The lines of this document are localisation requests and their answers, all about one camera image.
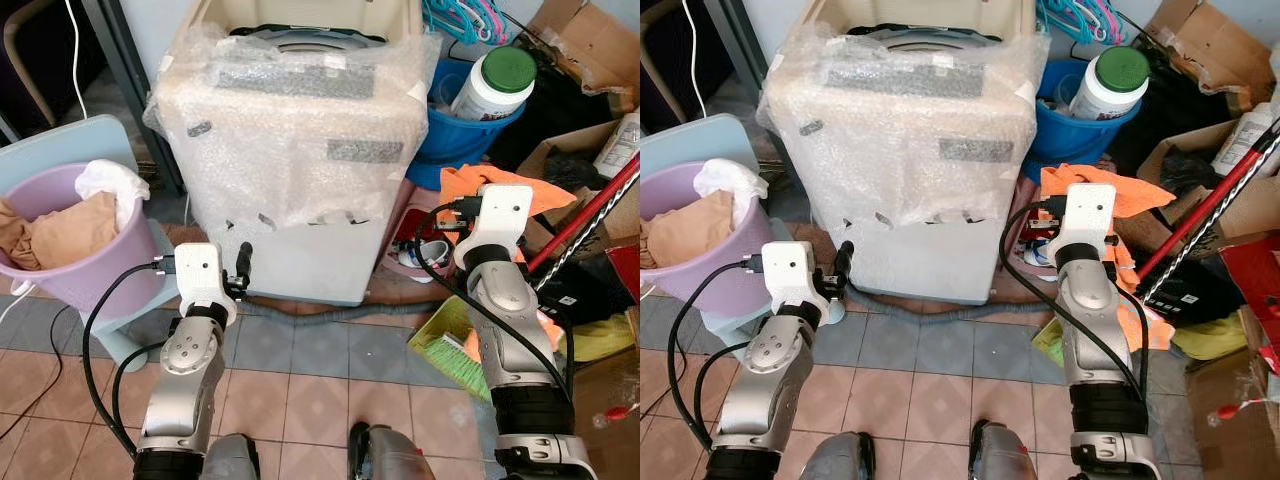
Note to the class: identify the white bottle with green cap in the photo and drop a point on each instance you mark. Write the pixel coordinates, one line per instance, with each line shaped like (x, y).
(490, 90)
(1105, 90)

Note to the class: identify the white cloth garment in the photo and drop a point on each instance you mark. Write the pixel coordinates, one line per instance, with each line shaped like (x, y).
(112, 180)
(730, 180)

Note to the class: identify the white mug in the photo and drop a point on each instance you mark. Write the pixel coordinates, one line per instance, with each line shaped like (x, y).
(1036, 255)
(420, 258)

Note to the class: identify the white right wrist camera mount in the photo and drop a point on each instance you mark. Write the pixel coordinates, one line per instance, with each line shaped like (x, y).
(1088, 215)
(500, 220)

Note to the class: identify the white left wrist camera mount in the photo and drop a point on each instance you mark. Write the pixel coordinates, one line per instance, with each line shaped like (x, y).
(790, 270)
(198, 272)

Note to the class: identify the teal plastic clothes hangers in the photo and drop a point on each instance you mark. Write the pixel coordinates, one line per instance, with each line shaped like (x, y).
(455, 15)
(1070, 15)

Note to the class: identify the purple plastic bucket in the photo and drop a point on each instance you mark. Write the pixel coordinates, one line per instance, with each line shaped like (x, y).
(690, 285)
(90, 275)

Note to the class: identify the bubble-wrapped white washing machine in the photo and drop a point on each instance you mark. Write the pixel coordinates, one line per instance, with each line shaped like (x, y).
(900, 180)
(300, 180)

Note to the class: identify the silver spiral-patterned pole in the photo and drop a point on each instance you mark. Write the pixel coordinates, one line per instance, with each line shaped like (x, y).
(590, 240)
(1215, 215)

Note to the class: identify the white labelled plastic bottle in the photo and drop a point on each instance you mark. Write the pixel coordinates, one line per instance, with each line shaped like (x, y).
(620, 145)
(1240, 135)

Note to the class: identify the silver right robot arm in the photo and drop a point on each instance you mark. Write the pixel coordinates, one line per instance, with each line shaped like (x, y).
(1095, 350)
(520, 340)

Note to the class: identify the open brown cardboard box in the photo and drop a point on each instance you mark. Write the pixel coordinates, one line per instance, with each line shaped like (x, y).
(1215, 45)
(595, 40)

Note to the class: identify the black bag with barcode label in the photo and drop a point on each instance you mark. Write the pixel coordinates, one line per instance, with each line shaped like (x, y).
(585, 290)
(1195, 285)

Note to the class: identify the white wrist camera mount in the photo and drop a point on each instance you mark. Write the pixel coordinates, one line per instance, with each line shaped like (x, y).
(500, 220)
(198, 272)
(790, 270)
(1088, 215)

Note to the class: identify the blue plastic bucket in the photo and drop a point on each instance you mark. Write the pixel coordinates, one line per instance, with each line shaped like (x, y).
(455, 140)
(1070, 135)

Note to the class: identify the grey robot right leg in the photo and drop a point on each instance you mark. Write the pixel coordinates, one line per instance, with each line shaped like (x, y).
(390, 455)
(1000, 455)

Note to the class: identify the large brown cardboard box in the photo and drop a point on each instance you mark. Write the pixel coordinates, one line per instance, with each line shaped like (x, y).
(560, 150)
(1180, 150)

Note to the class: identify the orange cloth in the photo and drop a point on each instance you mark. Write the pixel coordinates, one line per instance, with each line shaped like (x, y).
(465, 185)
(1140, 195)

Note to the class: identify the red box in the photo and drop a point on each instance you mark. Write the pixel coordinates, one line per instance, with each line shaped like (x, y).
(625, 270)
(1255, 280)

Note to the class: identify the yellow cloth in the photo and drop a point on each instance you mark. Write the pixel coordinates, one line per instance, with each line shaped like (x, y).
(605, 340)
(1210, 338)

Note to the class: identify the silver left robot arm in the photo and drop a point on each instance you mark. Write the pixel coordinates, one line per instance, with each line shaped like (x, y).
(185, 380)
(765, 385)

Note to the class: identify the grey robot leg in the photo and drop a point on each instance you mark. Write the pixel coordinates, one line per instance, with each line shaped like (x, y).
(232, 460)
(390, 455)
(835, 460)
(1000, 455)

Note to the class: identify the grey robot left leg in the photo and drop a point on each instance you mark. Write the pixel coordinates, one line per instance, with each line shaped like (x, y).
(232, 460)
(835, 460)

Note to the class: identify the light blue plastic stool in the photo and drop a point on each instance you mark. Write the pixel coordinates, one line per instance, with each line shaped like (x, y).
(60, 145)
(680, 140)

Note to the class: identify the brown cloth garment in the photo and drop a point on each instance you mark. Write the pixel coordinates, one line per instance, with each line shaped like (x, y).
(70, 235)
(685, 235)

